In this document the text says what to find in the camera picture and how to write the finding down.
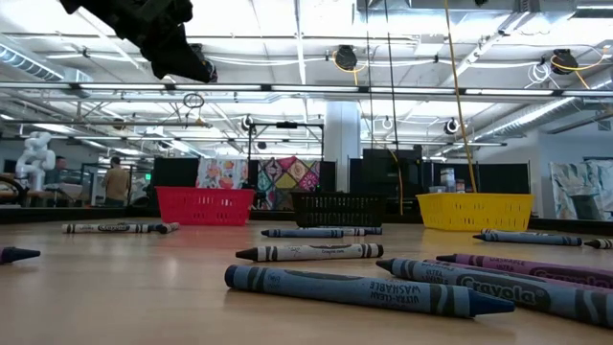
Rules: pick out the black plastic basket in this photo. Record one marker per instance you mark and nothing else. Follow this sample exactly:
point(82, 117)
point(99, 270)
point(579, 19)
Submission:
point(335, 211)

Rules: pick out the crayon tip edge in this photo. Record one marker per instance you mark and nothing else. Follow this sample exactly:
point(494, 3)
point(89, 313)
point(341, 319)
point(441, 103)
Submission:
point(601, 244)

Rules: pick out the stacked plastic containers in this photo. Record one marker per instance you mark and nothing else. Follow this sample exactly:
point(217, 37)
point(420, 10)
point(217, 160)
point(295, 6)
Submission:
point(447, 179)

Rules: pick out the leaf print cloth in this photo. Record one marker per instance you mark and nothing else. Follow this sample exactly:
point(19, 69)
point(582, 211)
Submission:
point(582, 189)

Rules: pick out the red plastic basket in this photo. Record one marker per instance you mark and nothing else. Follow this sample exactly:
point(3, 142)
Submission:
point(206, 206)

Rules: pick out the black partition panel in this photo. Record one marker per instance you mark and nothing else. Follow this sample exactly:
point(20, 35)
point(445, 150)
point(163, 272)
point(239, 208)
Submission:
point(174, 172)
point(503, 178)
point(378, 175)

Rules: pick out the white robot figure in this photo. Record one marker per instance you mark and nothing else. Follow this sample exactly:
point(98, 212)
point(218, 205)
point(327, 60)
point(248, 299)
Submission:
point(36, 158)

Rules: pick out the silver ventilation duct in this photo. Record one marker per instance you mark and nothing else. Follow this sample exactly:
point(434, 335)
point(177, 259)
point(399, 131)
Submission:
point(29, 60)
point(541, 114)

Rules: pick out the colourful patchwork quilt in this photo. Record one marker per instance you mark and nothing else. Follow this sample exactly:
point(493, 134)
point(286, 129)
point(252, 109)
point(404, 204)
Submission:
point(287, 175)

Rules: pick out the yellow plastic basket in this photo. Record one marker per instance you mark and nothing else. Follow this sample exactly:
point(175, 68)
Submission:
point(474, 213)

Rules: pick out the white pillar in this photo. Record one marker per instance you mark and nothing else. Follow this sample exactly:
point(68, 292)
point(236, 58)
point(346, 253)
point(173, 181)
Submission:
point(342, 144)

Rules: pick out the black metal stand frame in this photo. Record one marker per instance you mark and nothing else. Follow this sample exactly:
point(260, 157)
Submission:
point(286, 125)

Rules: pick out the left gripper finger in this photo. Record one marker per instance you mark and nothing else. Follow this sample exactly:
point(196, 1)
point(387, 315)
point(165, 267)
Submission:
point(172, 52)

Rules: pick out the black crayon white label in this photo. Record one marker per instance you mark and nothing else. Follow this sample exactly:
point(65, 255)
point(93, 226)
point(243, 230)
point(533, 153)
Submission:
point(311, 252)

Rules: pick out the floral print cloth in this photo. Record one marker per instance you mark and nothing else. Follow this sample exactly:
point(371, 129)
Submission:
point(220, 172)

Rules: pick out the long ceiling light strip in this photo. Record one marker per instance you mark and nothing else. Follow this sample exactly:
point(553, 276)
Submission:
point(311, 87)

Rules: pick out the person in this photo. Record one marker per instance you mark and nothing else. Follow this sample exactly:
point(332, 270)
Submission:
point(60, 165)
point(116, 184)

